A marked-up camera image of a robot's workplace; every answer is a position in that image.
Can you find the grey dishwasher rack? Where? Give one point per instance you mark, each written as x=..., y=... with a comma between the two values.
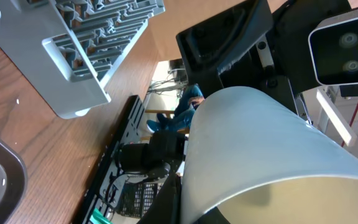
x=70, y=49

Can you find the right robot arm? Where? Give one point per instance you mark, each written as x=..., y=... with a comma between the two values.
x=245, y=127

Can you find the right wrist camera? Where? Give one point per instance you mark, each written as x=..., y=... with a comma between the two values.
x=333, y=46

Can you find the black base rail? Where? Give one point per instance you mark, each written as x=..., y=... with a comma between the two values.
x=136, y=179

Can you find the person in blue clothes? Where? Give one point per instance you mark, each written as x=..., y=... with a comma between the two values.
x=191, y=98

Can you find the light blue bowl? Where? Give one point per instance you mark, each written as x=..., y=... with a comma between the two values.
x=255, y=161

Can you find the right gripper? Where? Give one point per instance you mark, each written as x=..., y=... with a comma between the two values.
x=278, y=46

